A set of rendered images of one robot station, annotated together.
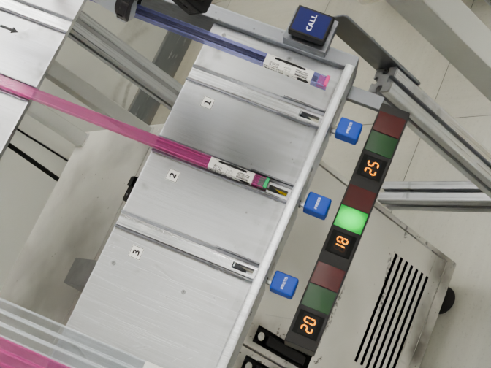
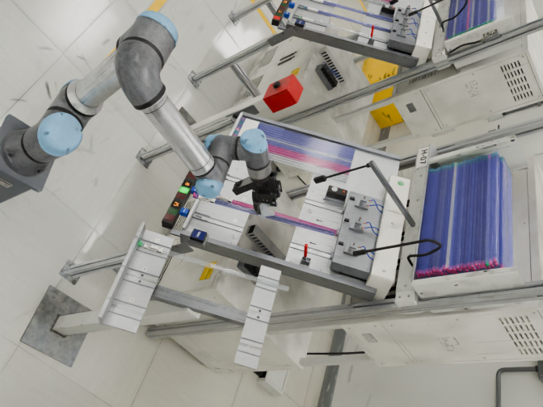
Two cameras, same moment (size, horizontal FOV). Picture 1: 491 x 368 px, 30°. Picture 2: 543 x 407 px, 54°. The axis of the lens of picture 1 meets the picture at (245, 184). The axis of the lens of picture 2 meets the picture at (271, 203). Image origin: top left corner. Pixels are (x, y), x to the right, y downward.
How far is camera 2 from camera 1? 173 cm
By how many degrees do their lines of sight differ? 58
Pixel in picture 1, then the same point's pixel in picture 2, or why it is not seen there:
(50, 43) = (296, 238)
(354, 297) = (175, 265)
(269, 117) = (212, 216)
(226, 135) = (227, 210)
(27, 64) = (302, 231)
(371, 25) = not seen: outside the picture
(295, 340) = not seen: hidden behind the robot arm
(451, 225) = (124, 337)
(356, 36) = (179, 247)
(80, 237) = (288, 294)
